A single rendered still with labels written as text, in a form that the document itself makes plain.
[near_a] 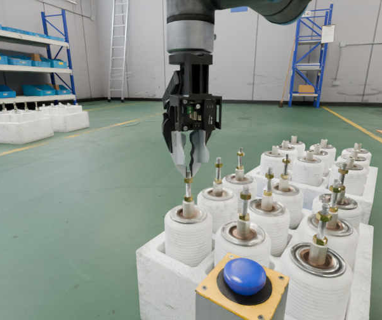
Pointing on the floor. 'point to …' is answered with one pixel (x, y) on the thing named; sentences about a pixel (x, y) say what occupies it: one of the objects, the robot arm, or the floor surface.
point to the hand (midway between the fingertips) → (187, 169)
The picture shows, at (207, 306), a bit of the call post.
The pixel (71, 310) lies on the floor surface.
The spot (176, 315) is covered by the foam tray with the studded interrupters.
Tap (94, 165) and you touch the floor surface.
